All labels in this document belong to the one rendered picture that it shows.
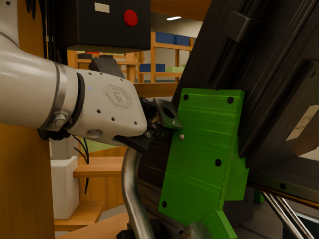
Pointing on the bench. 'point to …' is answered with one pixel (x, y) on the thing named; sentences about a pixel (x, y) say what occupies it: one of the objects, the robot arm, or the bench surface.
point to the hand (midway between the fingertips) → (156, 120)
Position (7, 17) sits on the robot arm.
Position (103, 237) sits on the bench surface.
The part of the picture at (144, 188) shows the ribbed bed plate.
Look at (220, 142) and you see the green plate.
